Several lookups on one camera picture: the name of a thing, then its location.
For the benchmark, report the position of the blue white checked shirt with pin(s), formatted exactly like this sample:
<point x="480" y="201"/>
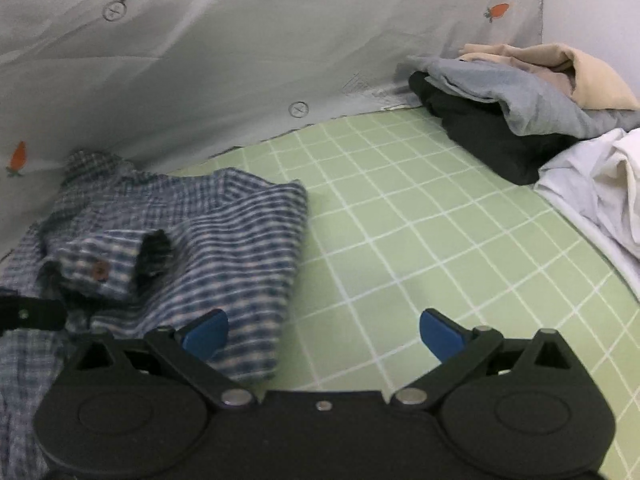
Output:
<point x="225" y="240"/>

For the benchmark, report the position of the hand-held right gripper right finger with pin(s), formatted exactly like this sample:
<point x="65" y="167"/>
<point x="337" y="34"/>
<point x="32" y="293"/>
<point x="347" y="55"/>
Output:
<point x="440" y="334"/>

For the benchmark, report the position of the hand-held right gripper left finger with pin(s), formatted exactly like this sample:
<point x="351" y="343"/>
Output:
<point x="206" y="334"/>

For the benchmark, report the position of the white garment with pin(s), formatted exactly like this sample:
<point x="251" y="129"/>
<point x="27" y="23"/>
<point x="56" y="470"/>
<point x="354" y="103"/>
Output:
<point x="600" y="185"/>

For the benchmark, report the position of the black garment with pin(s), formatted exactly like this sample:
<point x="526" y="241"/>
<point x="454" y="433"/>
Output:
<point x="480" y="130"/>

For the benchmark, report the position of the grey carrot print sheet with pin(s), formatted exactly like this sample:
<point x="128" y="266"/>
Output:
<point x="250" y="35"/>

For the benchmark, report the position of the grey garment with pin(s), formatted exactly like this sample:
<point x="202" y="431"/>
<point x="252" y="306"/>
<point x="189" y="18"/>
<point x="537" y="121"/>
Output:
<point x="500" y="85"/>

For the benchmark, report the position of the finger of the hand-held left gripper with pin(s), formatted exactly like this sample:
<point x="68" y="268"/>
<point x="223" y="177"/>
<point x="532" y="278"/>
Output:
<point x="35" y="315"/>

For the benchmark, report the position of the beige garment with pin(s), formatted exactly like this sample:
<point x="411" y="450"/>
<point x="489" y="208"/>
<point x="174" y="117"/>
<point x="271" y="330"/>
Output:
<point x="595" y="80"/>

